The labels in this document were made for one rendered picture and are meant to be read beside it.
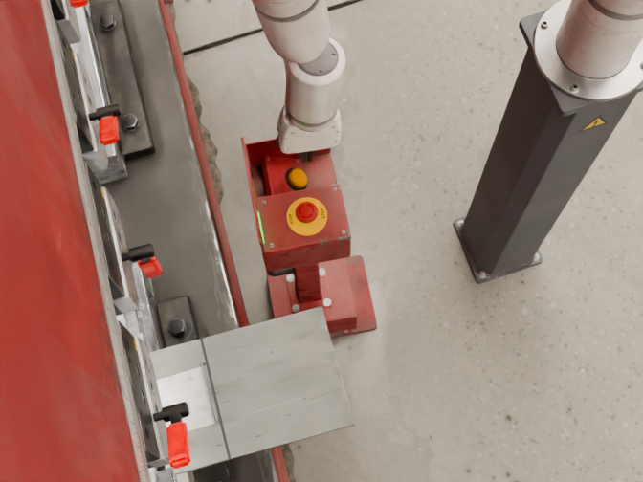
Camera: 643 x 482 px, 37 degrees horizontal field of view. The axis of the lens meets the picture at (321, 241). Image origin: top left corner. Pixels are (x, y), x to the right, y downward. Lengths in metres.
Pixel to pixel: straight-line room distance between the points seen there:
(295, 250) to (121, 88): 0.41
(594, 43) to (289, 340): 0.63
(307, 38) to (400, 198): 1.33
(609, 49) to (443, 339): 1.13
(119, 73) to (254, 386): 0.62
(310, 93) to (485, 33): 1.43
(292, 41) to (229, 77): 1.46
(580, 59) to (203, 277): 0.69
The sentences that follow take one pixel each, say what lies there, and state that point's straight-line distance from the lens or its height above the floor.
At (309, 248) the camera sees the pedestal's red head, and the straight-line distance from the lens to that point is 1.70.
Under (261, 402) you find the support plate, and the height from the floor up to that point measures 1.00.
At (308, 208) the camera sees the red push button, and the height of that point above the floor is 0.81.
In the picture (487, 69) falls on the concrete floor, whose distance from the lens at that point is 2.74.
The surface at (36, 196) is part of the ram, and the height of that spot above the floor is 1.61.
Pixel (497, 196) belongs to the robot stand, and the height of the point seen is 0.45.
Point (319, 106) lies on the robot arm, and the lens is 1.44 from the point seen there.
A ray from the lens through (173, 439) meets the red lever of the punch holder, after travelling 1.11.
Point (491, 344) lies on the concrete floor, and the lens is 2.47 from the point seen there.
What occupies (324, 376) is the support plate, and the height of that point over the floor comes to 1.00.
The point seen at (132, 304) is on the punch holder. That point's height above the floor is 1.22.
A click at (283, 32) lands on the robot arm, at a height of 1.31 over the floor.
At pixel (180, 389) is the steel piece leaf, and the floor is 1.00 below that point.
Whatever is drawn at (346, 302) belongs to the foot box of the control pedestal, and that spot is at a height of 0.12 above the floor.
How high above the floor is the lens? 2.38
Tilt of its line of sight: 72 degrees down
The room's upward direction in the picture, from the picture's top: 4 degrees counter-clockwise
